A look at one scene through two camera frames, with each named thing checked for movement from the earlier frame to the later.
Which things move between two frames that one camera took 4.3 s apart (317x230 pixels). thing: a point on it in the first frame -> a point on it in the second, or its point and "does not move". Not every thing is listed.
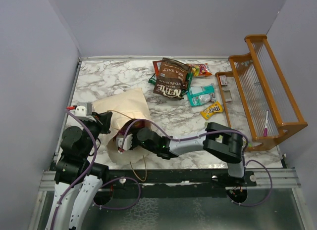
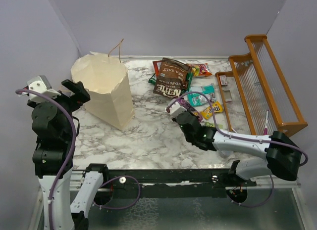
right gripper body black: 135,142 -> 187,138
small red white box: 223,80 does not move
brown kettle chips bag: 171,80 does not move
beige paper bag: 125,106 -> 105,76
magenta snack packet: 122,131 -> 189,108
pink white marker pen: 265,129 does not move
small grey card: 227,95 does not move
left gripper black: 103,120 -> 79,90
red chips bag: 156,65 does not move
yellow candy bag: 207,113 does not move
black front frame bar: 176,183 does not move
